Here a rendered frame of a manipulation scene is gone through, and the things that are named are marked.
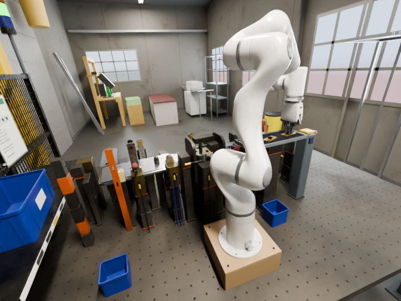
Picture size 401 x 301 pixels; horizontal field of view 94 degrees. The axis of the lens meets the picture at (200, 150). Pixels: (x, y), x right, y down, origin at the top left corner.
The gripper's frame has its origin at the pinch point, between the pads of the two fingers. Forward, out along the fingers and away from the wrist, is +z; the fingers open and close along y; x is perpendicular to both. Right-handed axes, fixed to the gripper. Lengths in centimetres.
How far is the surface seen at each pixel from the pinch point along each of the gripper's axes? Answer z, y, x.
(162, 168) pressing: 18, 31, 65
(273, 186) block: 31.1, -2.8, 10.7
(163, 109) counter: 71, 482, -81
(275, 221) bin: 45, -14, 19
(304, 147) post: 11.4, -4.1, -9.8
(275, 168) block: 19.2, -2.8, 11.0
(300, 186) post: 38.1, -5.2, -11.7
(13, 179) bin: 5, 33, 127
